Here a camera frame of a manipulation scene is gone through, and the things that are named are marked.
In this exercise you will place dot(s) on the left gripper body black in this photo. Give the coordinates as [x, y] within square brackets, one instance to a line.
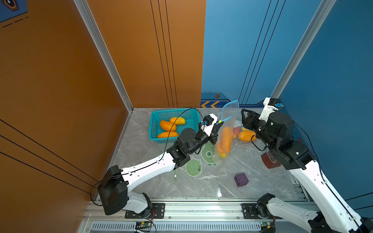
[212, 135]

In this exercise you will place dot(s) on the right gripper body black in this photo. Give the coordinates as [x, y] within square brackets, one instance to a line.
[253, 123]

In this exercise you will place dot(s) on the clear zip-top bag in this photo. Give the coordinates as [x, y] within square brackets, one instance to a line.
[238, 123]
[228, 116]

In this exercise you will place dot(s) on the red pink mango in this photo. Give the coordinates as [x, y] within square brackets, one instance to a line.
[236, 131]

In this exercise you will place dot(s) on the large orange mango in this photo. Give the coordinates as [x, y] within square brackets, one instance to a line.
[246, 136]

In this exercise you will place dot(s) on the orange mango later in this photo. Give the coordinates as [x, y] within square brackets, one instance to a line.
[226, 140]

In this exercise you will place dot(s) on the clear bags stack green print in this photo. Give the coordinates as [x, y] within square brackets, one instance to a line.
[202, 165]

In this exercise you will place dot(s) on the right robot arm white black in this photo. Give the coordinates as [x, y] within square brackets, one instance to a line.
[334, 214]

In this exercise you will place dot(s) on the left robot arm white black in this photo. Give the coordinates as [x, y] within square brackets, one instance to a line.
[116, 188]

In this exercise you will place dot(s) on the orange mango front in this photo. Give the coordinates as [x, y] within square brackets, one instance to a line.
[168, 134]

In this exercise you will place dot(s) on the yellow orange mango back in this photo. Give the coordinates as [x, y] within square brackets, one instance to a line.
[178, 121]

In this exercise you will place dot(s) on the teal plastic basket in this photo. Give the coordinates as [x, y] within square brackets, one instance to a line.
[192, 118]

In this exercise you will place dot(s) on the dark red box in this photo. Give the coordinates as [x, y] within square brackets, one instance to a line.
[270, 161]

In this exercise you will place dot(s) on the purple cube box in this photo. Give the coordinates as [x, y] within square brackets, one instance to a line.
[241, 179]

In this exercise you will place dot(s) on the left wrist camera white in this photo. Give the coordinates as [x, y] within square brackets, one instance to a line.
[208, 123]

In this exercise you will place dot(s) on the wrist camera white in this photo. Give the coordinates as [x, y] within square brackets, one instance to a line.
[208, 123]
[271, 105]

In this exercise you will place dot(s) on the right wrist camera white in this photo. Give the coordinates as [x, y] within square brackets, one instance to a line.
[271, 105]

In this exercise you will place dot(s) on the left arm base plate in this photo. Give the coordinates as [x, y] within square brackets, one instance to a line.
[156, 212]

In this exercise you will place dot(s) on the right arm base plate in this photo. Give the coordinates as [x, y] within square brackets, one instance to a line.
[256, 211]

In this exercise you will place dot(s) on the aluminium rail front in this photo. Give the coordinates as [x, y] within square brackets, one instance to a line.
[191, 210]

